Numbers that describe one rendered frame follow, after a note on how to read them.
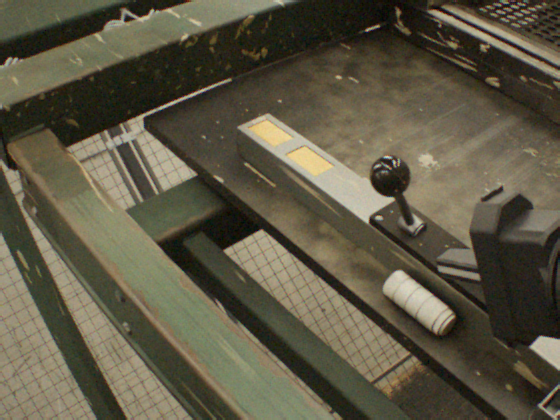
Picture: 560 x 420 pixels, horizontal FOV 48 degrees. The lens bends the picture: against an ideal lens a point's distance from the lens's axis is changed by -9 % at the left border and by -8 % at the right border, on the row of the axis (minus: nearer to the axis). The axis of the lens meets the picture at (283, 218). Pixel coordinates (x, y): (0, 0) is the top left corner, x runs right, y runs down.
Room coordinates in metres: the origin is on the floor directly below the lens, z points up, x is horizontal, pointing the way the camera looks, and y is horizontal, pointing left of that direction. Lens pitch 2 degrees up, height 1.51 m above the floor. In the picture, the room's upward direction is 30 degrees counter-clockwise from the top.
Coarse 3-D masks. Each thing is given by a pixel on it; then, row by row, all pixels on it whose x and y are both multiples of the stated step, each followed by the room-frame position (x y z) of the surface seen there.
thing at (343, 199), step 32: (288, 128) 0.83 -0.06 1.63; (256, 160) 0.83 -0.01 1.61; (288, 160) 0.78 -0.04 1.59; (288, 192) 0.80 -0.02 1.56; (320, 192) 0.75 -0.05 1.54; (352, 192) 0.75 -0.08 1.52; (352, 224) 0.73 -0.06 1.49; (384, 256) 0.71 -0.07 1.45; (448, 288) 0.66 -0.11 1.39; (480, 320) 0.64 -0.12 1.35; (512, 352) 0.62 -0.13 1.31; (544, 352) 0.59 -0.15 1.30; (544, 384) 0.60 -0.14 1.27
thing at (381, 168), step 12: (384, 156) 0.60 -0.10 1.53; (396, 156) 0.60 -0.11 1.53; (372, 168) 0.60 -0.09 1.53; (384, 168) 0.59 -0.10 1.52; (396, 168) 0.59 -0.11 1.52; (408, 168) 0.60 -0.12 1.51; (372, 180) 0.60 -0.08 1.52; (384, 180) 0.59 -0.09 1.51; (396, 180) 0.59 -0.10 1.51; (408, 180) 0.60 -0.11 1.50; (384, 192) 0.60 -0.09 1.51; (396, 192) 0.60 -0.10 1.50; (408, 216) 0.67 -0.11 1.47; (408, 228) 0.69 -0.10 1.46; (420, 228) 0.68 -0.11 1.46
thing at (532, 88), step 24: (408, 0) 1.07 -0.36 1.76; (432, 0) 1.04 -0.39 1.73; (408, 24) 1.09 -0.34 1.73; (432, 24) 1.05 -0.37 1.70; (456, 24) 1.02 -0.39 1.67; (480, 24) 1.02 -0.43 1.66; (432, 48) 1.07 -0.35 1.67; (456, 48) 1.03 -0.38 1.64; (480, 48) 1.00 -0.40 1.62; (504, 48) 0.97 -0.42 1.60; (528, 48) 0.97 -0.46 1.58; (480, 72) 1.02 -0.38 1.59; (504, 72) 0.98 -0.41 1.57; (528, 72) 0.95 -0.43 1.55; (552, 72) 0.92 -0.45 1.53; (528, 96) 0.97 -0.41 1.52; (552, 96) 0.93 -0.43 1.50; (552, 120) 0.95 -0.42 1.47
